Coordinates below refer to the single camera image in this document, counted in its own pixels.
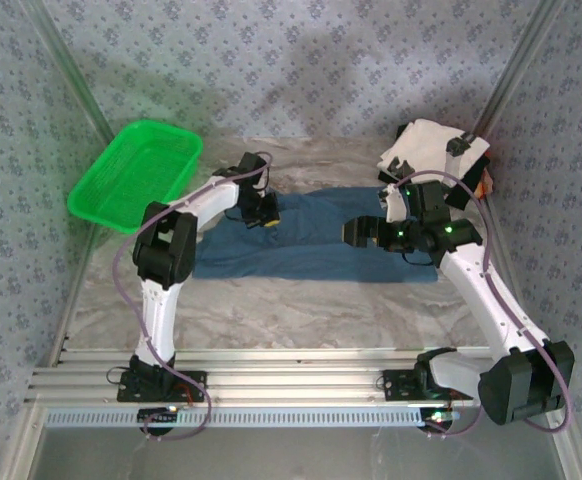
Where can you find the blue t-shirt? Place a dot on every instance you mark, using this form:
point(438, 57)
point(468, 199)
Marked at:
point(311, 250)

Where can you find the green plastic basket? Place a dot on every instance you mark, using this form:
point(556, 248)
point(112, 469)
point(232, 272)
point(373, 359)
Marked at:
point(136, 175)

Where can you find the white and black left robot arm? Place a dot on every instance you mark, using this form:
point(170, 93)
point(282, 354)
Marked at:
point(158, 310)

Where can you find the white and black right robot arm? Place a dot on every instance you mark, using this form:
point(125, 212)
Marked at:
point(481, 300)

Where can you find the red folded t-shirt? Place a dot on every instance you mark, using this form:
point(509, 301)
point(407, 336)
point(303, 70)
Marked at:
point(486, 182)

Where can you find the white t-shirt with black print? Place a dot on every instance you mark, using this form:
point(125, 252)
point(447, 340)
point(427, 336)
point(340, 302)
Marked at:
point(426, 145)

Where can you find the small circuit board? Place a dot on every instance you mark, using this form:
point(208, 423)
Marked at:
point(438, 416)
point(158, 415)

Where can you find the grey metal panel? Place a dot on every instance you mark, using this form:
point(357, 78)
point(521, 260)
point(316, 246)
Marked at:
point(296, 455)

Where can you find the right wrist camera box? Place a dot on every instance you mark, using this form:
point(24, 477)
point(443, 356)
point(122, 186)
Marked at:
point(395, 205)

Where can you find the aluminium table side rail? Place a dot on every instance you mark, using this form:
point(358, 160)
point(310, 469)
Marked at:
point(490, 212)
point(73, 295)

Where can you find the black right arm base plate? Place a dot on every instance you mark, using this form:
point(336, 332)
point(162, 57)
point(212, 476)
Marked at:
point(401, 387)

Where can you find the aluminium rail beam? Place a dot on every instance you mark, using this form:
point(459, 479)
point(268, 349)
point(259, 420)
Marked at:
point(296, 380)

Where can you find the aluminium frame post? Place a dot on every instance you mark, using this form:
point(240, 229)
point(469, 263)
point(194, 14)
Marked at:
point(516, 70)
point(72, 70)

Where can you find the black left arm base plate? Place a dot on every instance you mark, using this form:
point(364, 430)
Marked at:
point(136, 392)

